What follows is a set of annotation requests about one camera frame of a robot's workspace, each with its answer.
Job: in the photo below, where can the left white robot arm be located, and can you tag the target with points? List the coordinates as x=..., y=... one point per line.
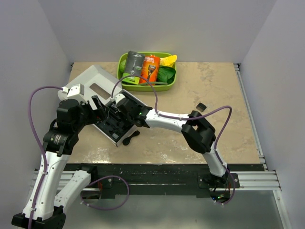
x=41, y=212

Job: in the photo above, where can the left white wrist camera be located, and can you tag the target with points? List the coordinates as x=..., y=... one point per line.
x=75, y=92

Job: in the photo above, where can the yellow cloth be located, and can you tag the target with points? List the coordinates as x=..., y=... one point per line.
x=168, y=61

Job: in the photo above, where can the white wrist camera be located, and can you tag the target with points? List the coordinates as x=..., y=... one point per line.
x=118, y=97
x=75, y=92

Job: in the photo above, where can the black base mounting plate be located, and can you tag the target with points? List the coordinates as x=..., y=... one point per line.
x=156, y=179

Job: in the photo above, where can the green cloth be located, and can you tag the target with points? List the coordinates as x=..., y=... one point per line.
x=166, y=74

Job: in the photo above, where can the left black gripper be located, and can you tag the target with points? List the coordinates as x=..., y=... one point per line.
x=97, y=114

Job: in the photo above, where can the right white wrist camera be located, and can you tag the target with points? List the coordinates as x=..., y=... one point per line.
x=118, y=97

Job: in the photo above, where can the grey green razor package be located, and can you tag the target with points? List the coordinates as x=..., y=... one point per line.
x=133, y=67

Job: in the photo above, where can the green plastic basket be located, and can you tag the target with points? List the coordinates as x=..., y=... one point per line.
x=144, y=87

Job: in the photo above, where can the orange razor package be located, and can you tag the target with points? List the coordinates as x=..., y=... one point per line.
x=150, y=68

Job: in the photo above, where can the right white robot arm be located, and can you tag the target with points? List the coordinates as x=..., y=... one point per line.
x=197, y=131

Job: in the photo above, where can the white clipper kit box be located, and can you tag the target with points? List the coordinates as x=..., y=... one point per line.
x=98, y=81

